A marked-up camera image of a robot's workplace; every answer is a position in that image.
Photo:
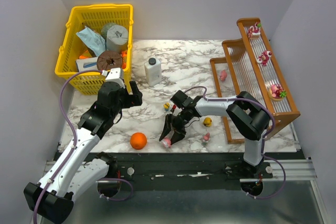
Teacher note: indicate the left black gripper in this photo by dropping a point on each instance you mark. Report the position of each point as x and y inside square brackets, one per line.
[132, 98]

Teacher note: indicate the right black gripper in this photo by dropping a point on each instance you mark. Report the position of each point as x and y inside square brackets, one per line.
[177, 122]

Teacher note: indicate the pink white toy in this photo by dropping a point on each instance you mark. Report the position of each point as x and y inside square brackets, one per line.
[166, 142]

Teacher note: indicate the white bottle black cap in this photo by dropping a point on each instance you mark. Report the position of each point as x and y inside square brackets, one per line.
[153, 71]

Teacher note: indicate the pink bunny figure toy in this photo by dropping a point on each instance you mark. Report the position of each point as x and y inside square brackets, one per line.
[206, 138]

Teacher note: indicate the orange fruit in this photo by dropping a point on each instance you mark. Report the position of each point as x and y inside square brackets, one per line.
[138, 141]

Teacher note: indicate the pink round toy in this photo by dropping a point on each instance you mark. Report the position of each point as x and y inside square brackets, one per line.
[223, 75]

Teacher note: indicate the yellow plastic basket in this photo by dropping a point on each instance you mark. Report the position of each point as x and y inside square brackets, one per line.
[95, 17]

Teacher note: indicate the pink strawberry bear toy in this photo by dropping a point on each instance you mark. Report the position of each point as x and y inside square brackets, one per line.
[264, 58]

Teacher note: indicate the red white bear toy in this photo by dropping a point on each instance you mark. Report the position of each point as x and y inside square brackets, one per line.
[254, 31]

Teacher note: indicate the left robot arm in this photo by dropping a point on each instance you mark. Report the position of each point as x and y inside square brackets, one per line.
[53, 197]

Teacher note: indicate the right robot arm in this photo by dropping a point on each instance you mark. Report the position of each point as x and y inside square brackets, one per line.
[250, 117]

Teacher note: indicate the brown tiered wooden shelf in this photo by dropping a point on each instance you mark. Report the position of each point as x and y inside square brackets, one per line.
[240, 56]

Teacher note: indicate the small minion toy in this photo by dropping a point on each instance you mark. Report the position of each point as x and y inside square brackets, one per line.
[166, 106]

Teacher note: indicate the yellow duck toy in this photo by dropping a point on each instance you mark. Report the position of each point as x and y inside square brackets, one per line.
[207, 122]

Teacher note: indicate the orange bottle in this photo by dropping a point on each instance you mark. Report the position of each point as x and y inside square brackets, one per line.
[124, 56]

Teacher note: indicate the brown tape roll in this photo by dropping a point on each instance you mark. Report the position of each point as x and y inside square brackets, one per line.
[109, 60]

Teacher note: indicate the white blue box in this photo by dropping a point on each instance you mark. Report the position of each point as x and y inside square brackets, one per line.
[87, 64]

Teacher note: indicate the grey tape roll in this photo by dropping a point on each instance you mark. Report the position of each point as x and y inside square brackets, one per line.
[117, 38]

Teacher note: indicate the light blue plastic pouch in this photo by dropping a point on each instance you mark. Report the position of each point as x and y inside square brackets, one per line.
[93, 40]

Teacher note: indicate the green ball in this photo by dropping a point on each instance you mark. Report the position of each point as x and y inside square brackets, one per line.
[105, 29]

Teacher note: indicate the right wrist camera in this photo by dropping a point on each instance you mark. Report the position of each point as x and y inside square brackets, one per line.
[174, 107]

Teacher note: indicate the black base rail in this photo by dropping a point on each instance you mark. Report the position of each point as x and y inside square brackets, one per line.
[185, 171]

